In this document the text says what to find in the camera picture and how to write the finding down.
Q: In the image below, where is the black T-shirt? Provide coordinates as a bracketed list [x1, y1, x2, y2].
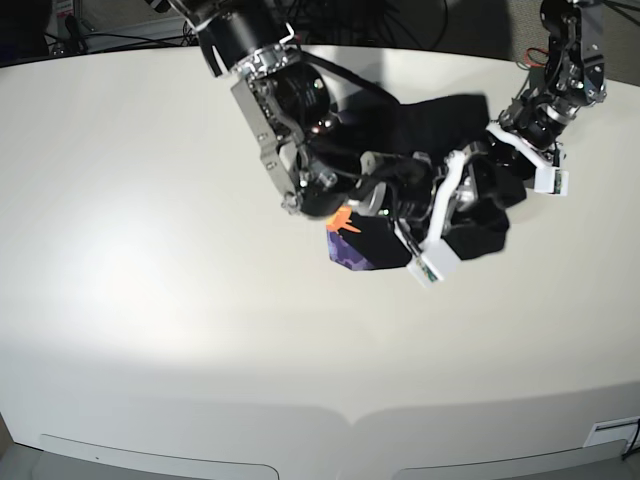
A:
[308, 94, 527, 271]

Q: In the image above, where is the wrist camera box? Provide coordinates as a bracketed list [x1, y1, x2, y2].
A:
[406, 239, 461, 288]
[533, 167, 569, 196]

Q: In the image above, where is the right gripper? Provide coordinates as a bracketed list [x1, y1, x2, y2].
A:
[349, 149, 500, 250]

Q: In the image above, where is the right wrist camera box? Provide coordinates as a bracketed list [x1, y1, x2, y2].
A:
[406, 239, 461, 288]

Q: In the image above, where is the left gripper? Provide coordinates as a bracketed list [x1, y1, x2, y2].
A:
[469, 94, 580, 180]

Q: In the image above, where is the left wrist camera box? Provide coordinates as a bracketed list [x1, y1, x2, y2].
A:
[533, 167, 569, 196]

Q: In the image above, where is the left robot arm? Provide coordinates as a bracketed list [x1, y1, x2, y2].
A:
[489, 1, 606, 182]

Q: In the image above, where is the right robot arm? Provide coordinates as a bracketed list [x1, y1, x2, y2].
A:
[162, 1, 488, 269]

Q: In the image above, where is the black cable at corner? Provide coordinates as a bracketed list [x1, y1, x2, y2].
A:
[621, 418, 640, 462]

